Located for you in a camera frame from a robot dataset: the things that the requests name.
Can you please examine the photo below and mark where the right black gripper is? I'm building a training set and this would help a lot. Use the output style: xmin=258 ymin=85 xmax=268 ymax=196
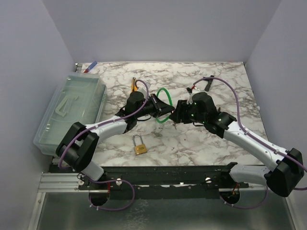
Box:
xmin=169 ymin=100 xmax=206 ymax=125

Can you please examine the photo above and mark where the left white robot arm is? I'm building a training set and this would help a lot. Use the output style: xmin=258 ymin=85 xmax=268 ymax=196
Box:
xmin=56 ymin=91 xmax=175 ymax=189

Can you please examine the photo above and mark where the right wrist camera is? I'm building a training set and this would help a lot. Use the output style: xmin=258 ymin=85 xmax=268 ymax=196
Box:
xmin=186 ymin=86 xmax=204 ymax=98

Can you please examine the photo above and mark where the green cable lock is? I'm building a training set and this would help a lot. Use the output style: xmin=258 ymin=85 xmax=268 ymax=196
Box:
xmin=155 ymin=87 xmax=174 ymax=124

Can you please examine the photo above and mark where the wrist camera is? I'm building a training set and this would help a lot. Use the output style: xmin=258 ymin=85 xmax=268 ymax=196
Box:
xmin=186 ymin=86 xmax=204 ymax=98
xmin=138 ymin=83 xmax=151 ymax=97

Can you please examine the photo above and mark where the clear plastic storage box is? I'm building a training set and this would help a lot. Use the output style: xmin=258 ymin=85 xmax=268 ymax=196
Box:
xmin=34 ymin=72 xmax=107 ymax=156

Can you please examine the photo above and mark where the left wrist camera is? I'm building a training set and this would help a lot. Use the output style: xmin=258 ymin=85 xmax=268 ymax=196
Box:
xmin=138 ymin=83 xmax=151 ymax=97

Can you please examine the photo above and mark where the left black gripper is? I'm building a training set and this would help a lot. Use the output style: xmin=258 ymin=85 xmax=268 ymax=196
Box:
xmin=135 ymin=93 xmax=174 ymax=119

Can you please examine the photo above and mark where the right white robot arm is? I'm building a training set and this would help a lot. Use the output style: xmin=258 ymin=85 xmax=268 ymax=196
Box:
xmin=169 ymin=92 xmax=304 ymax=197

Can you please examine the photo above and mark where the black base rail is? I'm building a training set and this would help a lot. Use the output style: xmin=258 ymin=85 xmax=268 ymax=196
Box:
xmin=50 ymin=165 xmax=250 ymax=200

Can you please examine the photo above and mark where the brass padlock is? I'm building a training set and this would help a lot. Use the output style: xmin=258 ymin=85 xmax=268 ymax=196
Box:
xmin=132 ymin=134 xmax=147 ymax=155

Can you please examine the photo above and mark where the aluminium extrusion rail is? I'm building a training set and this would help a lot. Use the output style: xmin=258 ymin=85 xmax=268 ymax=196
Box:
xmin=38 ymin=173 xmax=79 ymax=193

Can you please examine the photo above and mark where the black T-shaped tool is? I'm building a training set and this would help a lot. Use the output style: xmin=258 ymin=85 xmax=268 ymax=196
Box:
xmin=204 ymin=75 xmax=214 ymax=92

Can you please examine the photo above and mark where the yellow utility knife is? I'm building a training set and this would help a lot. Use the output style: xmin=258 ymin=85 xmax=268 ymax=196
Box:
xmin=131 ymin=77 xmax=138 ymax=92

